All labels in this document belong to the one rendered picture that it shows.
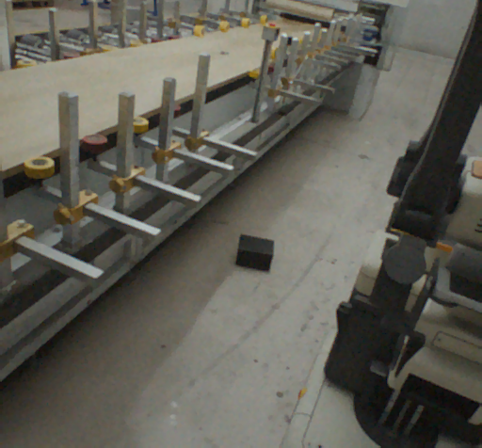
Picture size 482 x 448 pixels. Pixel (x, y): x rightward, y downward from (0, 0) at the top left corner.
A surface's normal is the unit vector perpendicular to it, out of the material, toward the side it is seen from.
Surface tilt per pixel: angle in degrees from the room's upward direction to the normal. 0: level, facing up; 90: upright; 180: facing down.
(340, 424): 0
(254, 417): 0
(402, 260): 62
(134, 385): 0
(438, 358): 8
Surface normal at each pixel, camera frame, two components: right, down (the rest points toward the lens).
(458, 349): -0.42, 0.51
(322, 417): 0.16, -0.85
